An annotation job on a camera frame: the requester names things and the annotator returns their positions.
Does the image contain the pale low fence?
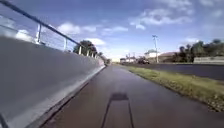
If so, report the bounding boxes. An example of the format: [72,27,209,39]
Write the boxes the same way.
[193,55,224,65]

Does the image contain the pale street light pole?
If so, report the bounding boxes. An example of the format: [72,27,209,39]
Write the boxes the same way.
[151,34,160,64]

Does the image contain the grey asphalt road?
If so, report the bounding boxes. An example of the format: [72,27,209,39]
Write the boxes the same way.
[128,62,224,81]

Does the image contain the tree behind wall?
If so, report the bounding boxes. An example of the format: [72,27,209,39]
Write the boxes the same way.
[72,39,99,57]

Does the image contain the vehicle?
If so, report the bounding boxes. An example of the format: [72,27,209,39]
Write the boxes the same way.
[137,57,151,65]

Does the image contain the building with brown roof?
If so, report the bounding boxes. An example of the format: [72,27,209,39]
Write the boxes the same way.
[144,49,178,64]

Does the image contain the grass strip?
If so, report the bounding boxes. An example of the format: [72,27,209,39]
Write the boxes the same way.
[123,64,224,113]

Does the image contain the row of trees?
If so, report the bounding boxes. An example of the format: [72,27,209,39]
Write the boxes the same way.
[171,38,224,64]

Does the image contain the dark asphalt path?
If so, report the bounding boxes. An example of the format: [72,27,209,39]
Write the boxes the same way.
[39,63,224,128]

